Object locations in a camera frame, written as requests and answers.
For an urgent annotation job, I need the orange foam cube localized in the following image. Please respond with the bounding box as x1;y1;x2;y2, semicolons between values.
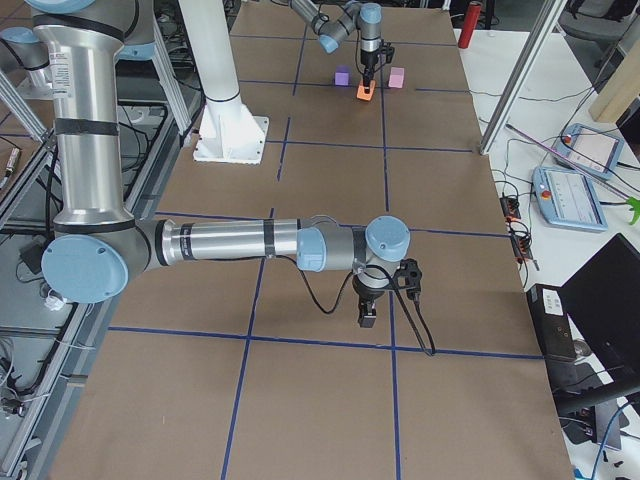
356;80;376;101

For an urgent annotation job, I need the dark purple foam cube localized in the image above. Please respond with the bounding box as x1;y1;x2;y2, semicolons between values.
334;65;350;87

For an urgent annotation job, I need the light pink foam cube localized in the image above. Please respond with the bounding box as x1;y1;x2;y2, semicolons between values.
388;67;405;89

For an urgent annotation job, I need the red cylinder bottle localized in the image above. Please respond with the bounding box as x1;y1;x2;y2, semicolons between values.
458;1;482;49

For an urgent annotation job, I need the orange black connector strip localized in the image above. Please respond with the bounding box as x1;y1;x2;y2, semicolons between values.
499;194;538;269

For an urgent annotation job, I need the black desktop box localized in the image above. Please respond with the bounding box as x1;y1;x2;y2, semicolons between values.
526;284;582;397

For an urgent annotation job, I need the lower teach pendant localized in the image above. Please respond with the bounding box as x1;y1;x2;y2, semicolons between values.
532;167;608;232

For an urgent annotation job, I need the teach pendant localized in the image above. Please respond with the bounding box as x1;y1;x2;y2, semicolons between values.
553;123;623;180
532;167;608;232

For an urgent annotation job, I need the upper teach pendant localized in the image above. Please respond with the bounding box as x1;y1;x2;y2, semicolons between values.
553;123;623;180

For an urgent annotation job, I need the black laptop computer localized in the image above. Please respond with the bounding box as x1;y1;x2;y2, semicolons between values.
555;233;639;415

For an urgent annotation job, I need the wooden beam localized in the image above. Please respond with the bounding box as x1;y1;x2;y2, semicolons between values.
589;40;640;123

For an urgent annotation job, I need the green plastic clip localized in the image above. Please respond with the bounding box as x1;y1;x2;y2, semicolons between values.
625;197;640;226

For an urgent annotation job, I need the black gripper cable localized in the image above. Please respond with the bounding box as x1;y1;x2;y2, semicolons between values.
273;254;436;357

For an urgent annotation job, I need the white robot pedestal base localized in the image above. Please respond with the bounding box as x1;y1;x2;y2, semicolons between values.
179;0;269;165

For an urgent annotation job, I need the aluminium frame post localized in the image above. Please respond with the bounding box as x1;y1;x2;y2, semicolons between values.
479;0;566;155

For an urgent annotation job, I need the blue network cable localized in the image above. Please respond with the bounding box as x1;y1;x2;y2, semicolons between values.
584;394;631;480

